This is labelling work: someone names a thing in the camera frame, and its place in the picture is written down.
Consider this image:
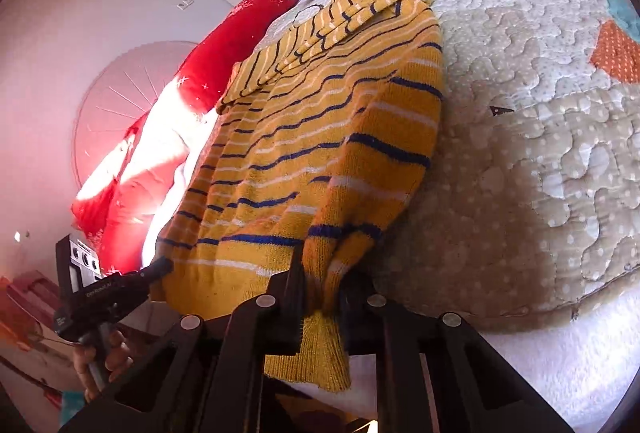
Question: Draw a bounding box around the patterned quilted bedspread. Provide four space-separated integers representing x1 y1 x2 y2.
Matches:
252 0 640 329

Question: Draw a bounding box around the person's left hand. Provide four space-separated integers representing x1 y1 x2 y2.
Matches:
73 329 135 403

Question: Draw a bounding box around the red blanket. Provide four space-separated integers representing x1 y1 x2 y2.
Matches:
70 0 303 274

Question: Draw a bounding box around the round wall decoration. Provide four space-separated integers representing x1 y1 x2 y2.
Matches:
72 40 201 189

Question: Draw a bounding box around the yellow striped knit sweater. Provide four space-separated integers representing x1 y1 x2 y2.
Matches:
149 0 447 393

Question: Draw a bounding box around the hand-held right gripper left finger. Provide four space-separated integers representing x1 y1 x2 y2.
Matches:
60 257 307 433

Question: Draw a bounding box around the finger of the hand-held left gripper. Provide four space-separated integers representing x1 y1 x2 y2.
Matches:
136 256 175 286

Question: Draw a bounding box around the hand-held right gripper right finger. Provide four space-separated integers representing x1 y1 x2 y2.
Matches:
338 274 576 433

